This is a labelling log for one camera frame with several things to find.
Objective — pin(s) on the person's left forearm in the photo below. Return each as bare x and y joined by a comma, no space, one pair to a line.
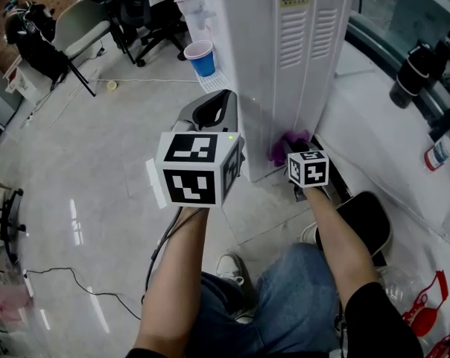
173,274

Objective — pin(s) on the clear plastic bag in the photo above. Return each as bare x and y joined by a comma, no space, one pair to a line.
398,287

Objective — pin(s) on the person's white shoe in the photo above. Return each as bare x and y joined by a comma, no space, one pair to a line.
230,267
307,233

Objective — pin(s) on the pink cloth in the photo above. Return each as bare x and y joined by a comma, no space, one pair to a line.
7,298

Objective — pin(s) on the person's white left shoe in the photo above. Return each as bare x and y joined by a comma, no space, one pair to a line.
230,267

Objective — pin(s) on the person's right forearm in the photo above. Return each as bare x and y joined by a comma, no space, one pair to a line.
340,244

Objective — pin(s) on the grey-green office chair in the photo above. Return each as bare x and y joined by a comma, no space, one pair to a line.
81,28

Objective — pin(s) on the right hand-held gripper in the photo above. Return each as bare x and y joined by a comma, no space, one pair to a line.
308,168

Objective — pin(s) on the black round stool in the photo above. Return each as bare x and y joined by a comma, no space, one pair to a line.
363,222

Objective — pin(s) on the purple cloth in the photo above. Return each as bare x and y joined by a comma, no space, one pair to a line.
282,144

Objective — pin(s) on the white water dispenser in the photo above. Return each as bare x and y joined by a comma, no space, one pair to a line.
284,50

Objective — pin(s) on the blue paper cup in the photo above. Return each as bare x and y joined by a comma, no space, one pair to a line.
200,58

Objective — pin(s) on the black tripod with bags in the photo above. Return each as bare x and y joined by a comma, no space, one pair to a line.
38,43

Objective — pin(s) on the black chair base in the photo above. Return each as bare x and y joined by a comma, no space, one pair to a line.
5,218

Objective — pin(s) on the person's blue jeans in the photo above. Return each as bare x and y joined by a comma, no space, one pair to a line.
269,304

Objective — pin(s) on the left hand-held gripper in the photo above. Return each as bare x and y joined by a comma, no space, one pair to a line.
189,170

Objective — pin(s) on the clear plastic bottle red cap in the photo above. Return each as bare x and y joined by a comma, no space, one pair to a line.
443,149

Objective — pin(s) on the small yellow cup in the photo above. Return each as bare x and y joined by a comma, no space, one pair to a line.
111,85

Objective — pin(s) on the black camera lens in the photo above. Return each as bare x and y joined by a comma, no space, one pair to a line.
409,77

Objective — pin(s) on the person's white right shoe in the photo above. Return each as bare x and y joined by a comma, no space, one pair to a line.
307,233

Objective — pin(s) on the black office chair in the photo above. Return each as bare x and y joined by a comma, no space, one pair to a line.
150,13

